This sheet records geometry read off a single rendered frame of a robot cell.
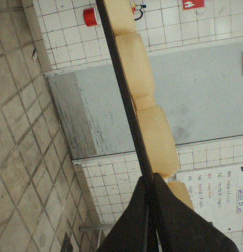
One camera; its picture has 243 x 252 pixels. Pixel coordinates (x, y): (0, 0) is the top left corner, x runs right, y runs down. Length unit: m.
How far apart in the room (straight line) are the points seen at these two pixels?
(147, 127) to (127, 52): 0.05
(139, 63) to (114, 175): 2.89
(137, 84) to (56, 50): 2.39
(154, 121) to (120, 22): 0.09
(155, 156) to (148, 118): 0.02
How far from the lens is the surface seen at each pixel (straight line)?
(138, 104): 0.24
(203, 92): 2.69
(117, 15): 0.21
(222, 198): 3.43
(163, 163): 0.17
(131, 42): 0.19
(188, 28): 2.49
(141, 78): 0.18
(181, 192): 0.17
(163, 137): 0.16
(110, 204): 3.35
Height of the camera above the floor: 0.97
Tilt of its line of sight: 7 degrees down
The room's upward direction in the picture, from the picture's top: 81 degrees clockwise
